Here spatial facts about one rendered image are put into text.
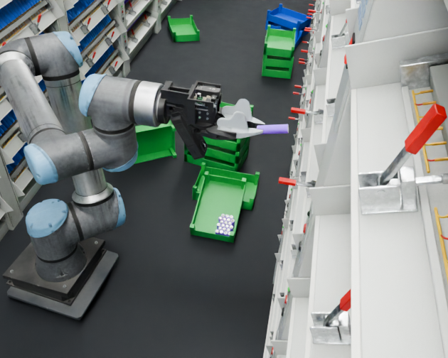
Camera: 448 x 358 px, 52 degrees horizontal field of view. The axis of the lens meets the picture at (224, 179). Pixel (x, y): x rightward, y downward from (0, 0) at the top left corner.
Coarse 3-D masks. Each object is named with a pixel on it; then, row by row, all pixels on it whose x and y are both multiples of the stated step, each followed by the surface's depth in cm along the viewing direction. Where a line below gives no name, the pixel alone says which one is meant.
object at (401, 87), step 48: (384, 48) 46; (432, 48) 45; (384, 96) 46; (432, 96) 44; (384, 144) 41; (432, 144) 37; (384, 192) 33; (432, 192) 35; (384, 240) 33; (432, 240) 31; (384, 288) 30; (432, 288) 29; (384, 336) 27; (432, 336) 26
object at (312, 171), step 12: (324, 72) 124; (324, 84) 126; (324, 96) 122; (312, 120) 115; (312, 132) 111; (312, 144) 107; (312, 156) 103; (312, 168) 100; (300, 228) 88; (300, 240) 81
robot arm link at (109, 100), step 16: (96, 80) 92; (112, 80) 92; (128, 80) 93; (80, 96) 92; (96, 96) 92; (112, 96) 91; (128, 96) 91; (96, 112) 93; (112, 112) 92; (128, 112) 92; (112, 128) 96
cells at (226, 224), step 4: (224, 216) 206; (228, 216) 206; (232, 216) 206; (220, 220) 205; (224, 220) 205; (228, 220) 205; (232, 220) 205; (220, 224) 204; (224, 224) 204; (228, 224) 204; (232, 224) 207; (220, 228) 203; (224, 228) 203; (228, 228) 203; (232, 228) 203; (216, 232) 202; (220, 232) 202; (224, 232) 202; (228, 232) 202; (228, 236) 202
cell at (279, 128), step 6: (258, 126) 93; (264, 126) 92; (270, 126) 92; (276, 126) 92; (282, 126) 91; (288, 126) 92; (264, 132) 92; (270, 132) 92; (276, 132) 92; (282, 132) 92; (288, 132) 92
